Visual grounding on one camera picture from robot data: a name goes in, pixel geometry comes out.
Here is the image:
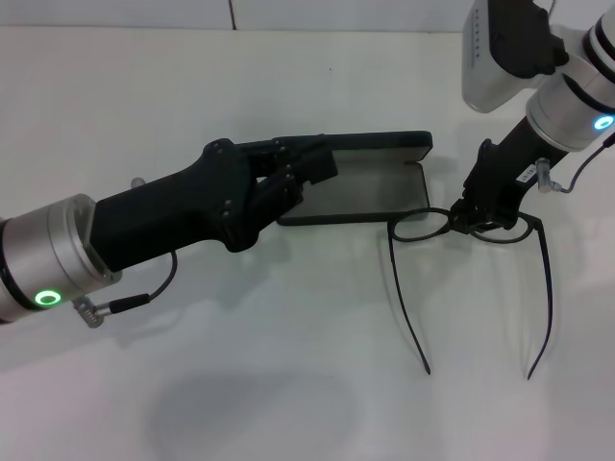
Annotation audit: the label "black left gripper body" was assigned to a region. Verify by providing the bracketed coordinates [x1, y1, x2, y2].
[87, 137, 271, 274]

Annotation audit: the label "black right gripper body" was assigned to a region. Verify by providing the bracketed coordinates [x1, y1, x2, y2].
[459, 118, 569, 228]

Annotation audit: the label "black glasses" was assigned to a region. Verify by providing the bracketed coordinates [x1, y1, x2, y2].
[384, 206, 554, 381]

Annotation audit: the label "black glasses case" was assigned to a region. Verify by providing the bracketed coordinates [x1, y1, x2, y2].
[276, 130, 434, 228]

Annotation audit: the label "grey right wrist cable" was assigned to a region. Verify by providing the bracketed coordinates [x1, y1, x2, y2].
[534, 128, 615, 196]

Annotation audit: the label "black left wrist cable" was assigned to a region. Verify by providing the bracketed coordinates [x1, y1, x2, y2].
[71, 249, 180, 328]

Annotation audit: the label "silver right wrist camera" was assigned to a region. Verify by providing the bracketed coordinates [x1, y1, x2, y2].
[460, 0, 571, 114]

